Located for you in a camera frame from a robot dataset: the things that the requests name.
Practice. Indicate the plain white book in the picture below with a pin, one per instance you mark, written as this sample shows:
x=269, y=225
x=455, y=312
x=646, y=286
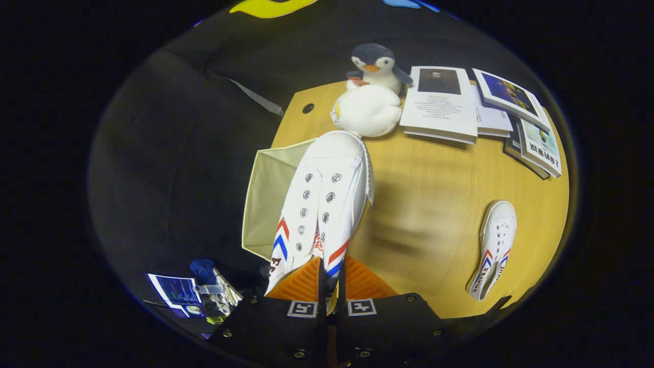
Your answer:
x=490, y=120

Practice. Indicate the beige fabric storage box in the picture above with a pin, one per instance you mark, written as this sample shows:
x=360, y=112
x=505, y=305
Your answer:
x=265, y=204

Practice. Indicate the round white plush toy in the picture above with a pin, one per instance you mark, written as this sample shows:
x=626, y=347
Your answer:
x=368, y=112

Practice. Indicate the blue and white penguin plush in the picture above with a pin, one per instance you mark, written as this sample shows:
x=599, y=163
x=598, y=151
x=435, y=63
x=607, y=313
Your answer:
x=373, y=56

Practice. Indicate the blue cloth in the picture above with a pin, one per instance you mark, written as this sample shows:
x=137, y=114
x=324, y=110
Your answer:
x=203, y=270

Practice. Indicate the pale equipment clutter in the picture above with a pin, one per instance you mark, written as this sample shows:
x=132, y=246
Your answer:
x=222, y=301

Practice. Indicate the dark book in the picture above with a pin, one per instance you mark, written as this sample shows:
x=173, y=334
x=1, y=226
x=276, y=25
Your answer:
x=512, y=148

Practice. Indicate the white canvas shoe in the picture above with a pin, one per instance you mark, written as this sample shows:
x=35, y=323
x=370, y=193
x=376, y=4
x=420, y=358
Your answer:
x=498, y=230
x=332, y=168

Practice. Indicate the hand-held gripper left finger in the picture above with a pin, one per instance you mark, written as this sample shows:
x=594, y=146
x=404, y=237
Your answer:
x=322, y=332

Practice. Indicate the blue computer screen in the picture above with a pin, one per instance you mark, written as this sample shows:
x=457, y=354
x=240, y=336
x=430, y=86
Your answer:
x=176, y=291

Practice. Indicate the book with pale green cover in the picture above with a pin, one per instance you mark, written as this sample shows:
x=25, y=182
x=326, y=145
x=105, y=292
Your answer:
x=541, y=145

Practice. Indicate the book with blue picture cover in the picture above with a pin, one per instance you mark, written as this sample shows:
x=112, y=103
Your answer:
x=511, y=94

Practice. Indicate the white book with portrait cover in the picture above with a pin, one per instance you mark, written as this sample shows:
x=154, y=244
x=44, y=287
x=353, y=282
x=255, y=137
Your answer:
x=439, y=112

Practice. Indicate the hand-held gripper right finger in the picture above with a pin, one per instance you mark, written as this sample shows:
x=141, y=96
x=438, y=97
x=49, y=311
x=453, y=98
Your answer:
x=345, y=332

